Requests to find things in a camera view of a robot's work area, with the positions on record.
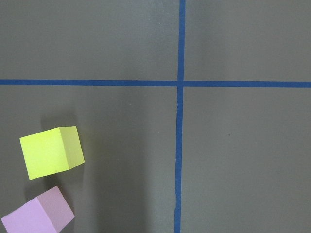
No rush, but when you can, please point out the pink foam cube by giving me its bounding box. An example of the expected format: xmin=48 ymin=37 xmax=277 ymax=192
xmin=1 ymin=186 xmax=75 ymax=233

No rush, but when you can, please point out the yellow foam cube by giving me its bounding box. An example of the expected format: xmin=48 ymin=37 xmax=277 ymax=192
xmin=19 ymin=126 xmax=85 ymax=180

